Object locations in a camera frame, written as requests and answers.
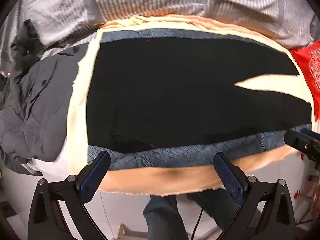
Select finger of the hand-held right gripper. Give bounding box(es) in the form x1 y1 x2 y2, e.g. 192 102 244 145
300 127 320 140
284 129 320 172

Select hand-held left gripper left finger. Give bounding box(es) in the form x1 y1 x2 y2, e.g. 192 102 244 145
27 151 112 240

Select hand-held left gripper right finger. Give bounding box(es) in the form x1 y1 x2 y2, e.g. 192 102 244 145
212 152 297 240

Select blue-grey cloth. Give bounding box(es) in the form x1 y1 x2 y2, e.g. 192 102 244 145
87 28 290 170

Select black pants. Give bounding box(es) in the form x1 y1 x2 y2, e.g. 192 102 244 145
86 36 313 154

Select person's leg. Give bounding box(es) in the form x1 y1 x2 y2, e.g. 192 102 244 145
142 194 190 240
186 187 252 232

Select peach bed sheet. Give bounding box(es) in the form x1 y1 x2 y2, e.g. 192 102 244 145
66 15 314 197

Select cardboard box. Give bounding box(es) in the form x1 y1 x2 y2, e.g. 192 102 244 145
116 224 150 240

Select red patterned cloth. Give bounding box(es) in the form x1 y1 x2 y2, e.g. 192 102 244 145
290 40 320 123

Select dark grey jacket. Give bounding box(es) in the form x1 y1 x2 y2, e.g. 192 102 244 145
0 20 92 177

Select grey striped blanket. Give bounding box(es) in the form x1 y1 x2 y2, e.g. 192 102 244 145
0 0 320 77

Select black cable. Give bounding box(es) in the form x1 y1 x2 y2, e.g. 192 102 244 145
189 206 204 240

